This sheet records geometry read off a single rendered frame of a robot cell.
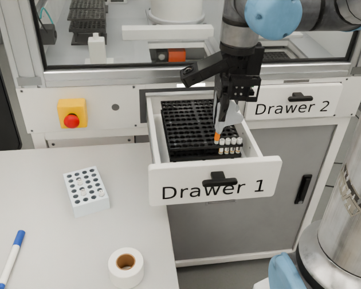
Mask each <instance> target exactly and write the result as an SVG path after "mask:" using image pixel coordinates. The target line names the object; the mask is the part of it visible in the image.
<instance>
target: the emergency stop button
mask: <svg viewBox="0 0 361 289"><path fill-rule="evenodd" d="M79 123H80V121H79V118H78V117H77V116H75V115H68V116H66V117H65V118H64V124H65V126H66V127H68V128H76V127H78V126H79Z"/></svg>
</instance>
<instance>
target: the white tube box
mask: <svg viewBox="0 0 361 289"><path fill-rule="evenodd" d="M63 177H64V182H65V186H66V190H67V192H68V196H69V200H70V204H71V206H72V210H73V214H74V217H75V218H79V217H82V216H86V215H89V214H92V213H96V212H99V211H102V210H106V209H109V208H110V205H109V197H108V194H107V191H106V189H105V187H104V184H103V182H102V180H101V177H100V175H99V172H98V170H97V168H96V166H92V167H88V168H85V169H81V170H76V171H72V172H69V173H65V174H63ZM78 179H82V180H83V185H81V186H79V185H78V183H77V180H78ZM81 189H85V190H86V193H87V195H86V196H82V195H81ZM99 190H104V196H103V197H100V196H99Z"/></svg>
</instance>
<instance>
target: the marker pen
mask: <svg viewBox="0 0 361 289"><path fill-rule="evenodd" d="M24 235H25V231H23V230H19V231H18V232H17V235H16V237H15V240H14V242H13V245H12V248H11V251H10V254H9V257H8V258H7V262H6V264H5V267H4V269H3V272H2V275H1V277H0V289H4V288H5V285H6V283H7V280H8V278H9V275H10V273H11V269H12V267H13V264H14V262H15V258H16V257H17V253H18V251H19V249H20V246H21V244H22V240H23V238H24Z"/></svg>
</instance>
